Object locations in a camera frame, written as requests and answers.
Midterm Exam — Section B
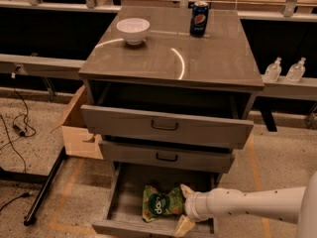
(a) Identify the middle grey drawer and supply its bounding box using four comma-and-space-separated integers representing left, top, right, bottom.
99, 141, 234, 174

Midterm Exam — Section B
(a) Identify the black floor cable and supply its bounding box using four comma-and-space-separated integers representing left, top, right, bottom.
0, 190, 34, 212

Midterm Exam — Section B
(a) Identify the left clear sanitizer bottle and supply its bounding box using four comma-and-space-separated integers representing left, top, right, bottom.
264, 58, 281, 82

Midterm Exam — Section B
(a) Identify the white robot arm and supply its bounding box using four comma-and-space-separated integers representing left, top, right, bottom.
174, 173, 317, 238

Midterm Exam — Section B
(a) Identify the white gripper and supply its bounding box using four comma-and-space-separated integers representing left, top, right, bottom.
174, 183, 212, 237

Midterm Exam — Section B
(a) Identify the white bowl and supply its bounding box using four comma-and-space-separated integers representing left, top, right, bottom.
117, 18, 150, 45

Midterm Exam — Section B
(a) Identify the green rice chip bag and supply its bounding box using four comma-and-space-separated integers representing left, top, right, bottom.
142, 185, 184, 222

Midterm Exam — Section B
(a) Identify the cardboard box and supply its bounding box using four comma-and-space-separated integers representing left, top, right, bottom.
53, 85, 103, 160

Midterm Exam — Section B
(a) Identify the black power adapter cable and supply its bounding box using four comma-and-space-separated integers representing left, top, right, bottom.
0, 64, 37, 175

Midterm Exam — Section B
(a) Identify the black metal floor frame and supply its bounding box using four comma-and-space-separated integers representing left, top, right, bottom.
0, 148, 66, 226

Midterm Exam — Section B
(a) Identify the grey drawer cabinet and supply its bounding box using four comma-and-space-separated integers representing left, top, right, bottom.
77, 5, 264, 180

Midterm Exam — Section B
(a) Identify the top grey drawer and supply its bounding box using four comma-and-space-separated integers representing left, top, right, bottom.
80, 105, 254, 149

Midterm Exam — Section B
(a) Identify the bottom grey drawer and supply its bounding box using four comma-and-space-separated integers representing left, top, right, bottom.
92, 163, 214, 238

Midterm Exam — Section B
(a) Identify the right clear sanitizer bottle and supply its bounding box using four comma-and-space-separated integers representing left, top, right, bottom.
286, 58, 306, 82

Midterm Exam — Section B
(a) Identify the grey drawer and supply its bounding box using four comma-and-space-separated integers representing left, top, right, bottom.
92, 163, 214, 238
99, 141, 234, 174
80, 105, 254, 149

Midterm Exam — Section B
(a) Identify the clear sanitizer bottle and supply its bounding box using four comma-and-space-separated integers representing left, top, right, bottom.
286, 58, 306, 82
264, 58, 281, 82

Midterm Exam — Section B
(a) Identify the blue pepsi can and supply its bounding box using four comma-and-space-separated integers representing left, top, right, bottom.
190, 1, 209, 36

